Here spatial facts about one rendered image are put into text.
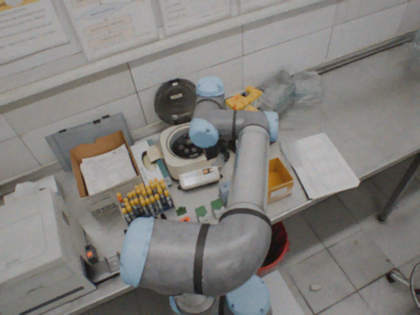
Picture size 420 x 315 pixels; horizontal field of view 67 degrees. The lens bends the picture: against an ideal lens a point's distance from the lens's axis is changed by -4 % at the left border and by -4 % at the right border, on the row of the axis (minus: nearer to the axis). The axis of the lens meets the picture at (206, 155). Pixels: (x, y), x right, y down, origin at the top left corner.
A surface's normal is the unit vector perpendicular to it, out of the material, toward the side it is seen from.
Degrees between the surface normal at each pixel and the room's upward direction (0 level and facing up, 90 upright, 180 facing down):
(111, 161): 1
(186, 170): 90
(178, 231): 17
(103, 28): 95
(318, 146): 1
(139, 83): 90
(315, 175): 0
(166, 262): 30
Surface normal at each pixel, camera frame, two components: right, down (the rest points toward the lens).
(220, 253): 0.07, -0.43
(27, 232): -0.09, -0.63
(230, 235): 0.11, -0.78
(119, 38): 0.40, 0.73
